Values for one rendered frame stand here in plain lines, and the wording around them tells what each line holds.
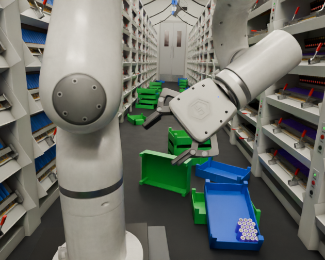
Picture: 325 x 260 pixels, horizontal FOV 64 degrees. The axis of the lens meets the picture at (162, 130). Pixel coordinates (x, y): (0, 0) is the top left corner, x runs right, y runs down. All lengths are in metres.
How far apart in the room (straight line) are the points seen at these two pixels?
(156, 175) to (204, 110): 1.17
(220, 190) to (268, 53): 0.92
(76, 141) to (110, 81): 0.16
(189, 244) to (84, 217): 0.74
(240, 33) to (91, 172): 0.42
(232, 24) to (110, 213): 0.44
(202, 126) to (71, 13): 0.28
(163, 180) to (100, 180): 1.17
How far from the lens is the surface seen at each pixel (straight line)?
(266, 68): 0.52
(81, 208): 0.49
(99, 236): 0.52
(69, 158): 0.47
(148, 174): 1.65
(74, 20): 0.40
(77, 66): 0.37
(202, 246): 1.17
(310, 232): 1.27
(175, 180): 1.57
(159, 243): 0.72
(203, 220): 1.29
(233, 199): 1.33
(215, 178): 1.70
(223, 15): 0.56
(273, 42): 0.55
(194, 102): 0.49
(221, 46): 0.60
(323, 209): 1.22
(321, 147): 1.16
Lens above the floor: 0.73
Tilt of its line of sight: 15 degrees down
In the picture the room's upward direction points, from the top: 2 degrees clockwise
